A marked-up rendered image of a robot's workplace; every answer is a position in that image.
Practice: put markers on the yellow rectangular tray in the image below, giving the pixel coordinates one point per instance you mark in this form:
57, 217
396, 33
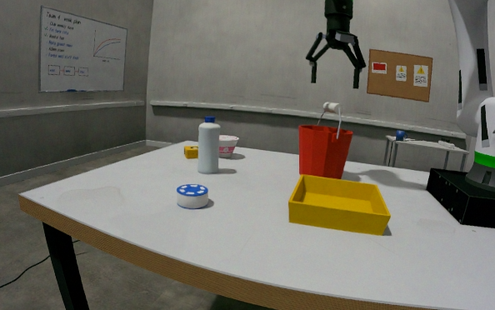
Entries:
304, 205

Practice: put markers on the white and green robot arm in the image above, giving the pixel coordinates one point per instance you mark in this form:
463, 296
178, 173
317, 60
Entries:
476, 104

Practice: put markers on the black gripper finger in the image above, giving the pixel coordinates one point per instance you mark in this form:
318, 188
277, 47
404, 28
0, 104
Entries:
312, 60
356, 61

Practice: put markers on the red pail with white handle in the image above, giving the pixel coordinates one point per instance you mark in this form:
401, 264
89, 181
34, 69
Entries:
323, 151

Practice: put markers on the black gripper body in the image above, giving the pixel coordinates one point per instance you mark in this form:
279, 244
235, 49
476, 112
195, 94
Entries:
336, 22

